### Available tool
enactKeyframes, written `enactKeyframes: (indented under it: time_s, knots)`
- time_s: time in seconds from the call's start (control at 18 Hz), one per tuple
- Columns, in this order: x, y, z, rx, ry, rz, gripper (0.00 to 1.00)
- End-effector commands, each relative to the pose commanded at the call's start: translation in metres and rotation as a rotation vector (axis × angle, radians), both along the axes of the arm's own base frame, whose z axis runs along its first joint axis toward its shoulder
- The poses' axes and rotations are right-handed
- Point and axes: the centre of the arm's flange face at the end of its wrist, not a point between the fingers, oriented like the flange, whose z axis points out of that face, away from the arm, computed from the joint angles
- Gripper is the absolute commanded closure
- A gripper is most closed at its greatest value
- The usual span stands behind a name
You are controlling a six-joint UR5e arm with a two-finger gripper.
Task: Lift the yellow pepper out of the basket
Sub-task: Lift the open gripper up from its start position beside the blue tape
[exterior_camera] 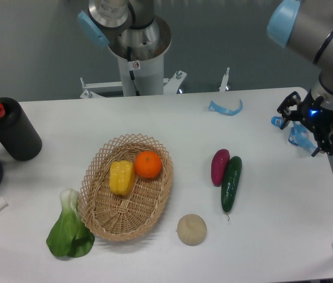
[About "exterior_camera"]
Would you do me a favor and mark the beige steamed bun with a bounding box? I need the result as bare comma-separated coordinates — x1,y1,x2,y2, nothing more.
177,214,207,246

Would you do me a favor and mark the green bok choy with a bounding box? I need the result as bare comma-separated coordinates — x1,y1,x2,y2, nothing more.
46,189,95,258

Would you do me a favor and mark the green cucumber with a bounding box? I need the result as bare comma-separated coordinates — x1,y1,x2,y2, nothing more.
220,156,242,221

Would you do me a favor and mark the yellow bell pepper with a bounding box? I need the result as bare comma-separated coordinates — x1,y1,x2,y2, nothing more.
109,160,136,196

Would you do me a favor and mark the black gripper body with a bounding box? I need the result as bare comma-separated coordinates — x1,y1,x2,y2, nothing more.
297,91,333,139

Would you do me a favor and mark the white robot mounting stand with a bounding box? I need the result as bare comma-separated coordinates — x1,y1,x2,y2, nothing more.
79,55,231,100

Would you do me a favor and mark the purple sweet potato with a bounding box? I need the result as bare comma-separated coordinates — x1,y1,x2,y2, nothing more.
211,149,230,186

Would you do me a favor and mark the orange fruit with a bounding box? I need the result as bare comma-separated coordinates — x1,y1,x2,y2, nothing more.
134,151,162,179

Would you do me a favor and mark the blue strap on table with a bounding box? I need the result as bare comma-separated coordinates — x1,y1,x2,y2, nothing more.
207,98,243,117

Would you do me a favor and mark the blue strap near gripper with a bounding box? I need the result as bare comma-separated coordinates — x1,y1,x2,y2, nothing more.
271,116,317,154

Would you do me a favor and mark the silver robot base arm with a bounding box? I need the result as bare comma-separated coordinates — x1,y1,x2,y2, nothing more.
77,1,172,61

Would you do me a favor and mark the woven wicker basket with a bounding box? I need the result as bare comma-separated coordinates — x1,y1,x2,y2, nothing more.
78,134,173,241

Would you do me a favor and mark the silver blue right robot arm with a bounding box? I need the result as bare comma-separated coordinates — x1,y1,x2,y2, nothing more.
267,1,333,156

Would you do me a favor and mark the black cylindrical vase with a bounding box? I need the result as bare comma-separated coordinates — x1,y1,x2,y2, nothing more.
0,97,42,161

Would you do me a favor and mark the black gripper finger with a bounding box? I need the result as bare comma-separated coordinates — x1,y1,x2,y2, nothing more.
311,131,333,157
277,91,301,129

